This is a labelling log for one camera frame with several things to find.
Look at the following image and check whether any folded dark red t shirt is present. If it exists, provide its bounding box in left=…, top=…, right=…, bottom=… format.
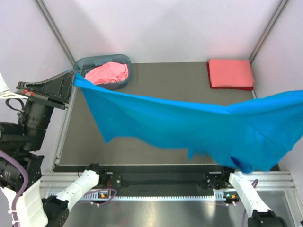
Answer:
left=206, top=63, right=254, bottom=91

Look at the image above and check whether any pink crumpled t shirt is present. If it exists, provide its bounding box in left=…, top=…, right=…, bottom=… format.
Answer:
left=85, top=61, right=129, bottom=85

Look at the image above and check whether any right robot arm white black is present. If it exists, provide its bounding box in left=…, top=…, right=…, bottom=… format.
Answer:
left=221, top=167, right=287, bottom=227

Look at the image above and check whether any teal plastic basket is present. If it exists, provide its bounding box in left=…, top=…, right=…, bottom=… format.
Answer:
left=74, top=54, right=133, bottom=90

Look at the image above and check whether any grey slotted cable duct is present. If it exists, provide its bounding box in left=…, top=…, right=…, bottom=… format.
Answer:
left=80, top=191, right=240, bottom=202

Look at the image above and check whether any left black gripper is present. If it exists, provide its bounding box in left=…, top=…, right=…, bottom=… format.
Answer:
left=16, top=67, right=76, bottom=148

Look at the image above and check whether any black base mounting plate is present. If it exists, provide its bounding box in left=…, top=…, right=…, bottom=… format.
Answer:
left=86, top=164, right=229, bottom=196

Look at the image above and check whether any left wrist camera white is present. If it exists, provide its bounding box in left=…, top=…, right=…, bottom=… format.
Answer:
left=0, top=73, right=28, bottom=99

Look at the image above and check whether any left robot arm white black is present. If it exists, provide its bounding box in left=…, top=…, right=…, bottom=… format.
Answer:
left=0, top=70, right=107, bottom=227

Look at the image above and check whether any folded coral pink t shirt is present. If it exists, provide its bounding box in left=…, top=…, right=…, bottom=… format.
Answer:
left=208, top=59, right=254, bottom=87

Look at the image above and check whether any blue t shirt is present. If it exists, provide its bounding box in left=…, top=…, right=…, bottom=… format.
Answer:
left=73, top=74, right=303, bottom=173

